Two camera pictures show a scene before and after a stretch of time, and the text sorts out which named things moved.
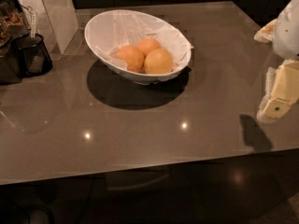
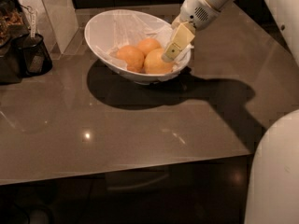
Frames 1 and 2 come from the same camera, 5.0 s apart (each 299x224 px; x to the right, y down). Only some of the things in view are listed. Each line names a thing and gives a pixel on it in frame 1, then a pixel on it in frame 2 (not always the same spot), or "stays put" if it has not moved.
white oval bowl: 144,49 stays put
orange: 157,61 stays put
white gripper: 287,35 → 195,12
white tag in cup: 33,21 stays put
